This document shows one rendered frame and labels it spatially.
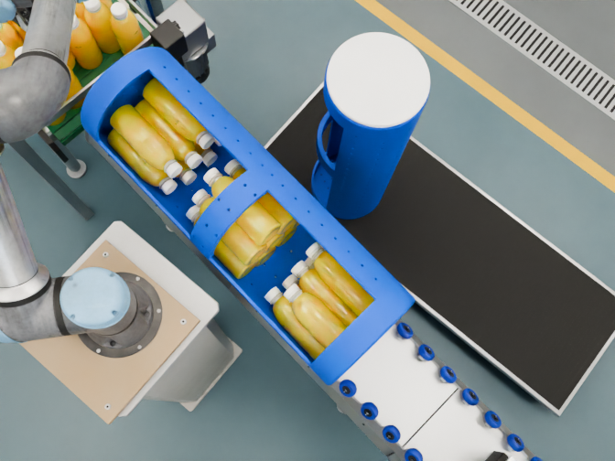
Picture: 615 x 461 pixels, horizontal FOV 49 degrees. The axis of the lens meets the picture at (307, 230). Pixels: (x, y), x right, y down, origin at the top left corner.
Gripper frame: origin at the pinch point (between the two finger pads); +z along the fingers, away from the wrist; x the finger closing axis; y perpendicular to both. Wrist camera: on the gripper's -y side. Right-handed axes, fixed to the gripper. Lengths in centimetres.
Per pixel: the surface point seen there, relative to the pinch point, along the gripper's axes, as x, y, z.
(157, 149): 0.1, 43.9, 3.2
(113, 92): 0.6, 30.0, -5.4
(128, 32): 17.4, 9.5, 12.4
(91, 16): 12.7, 0.9, 9.5
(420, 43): 132, 36, 117
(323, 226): 14, 86, -3
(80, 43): 6.1, 3.1, 12.9
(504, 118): 133, 86, 117
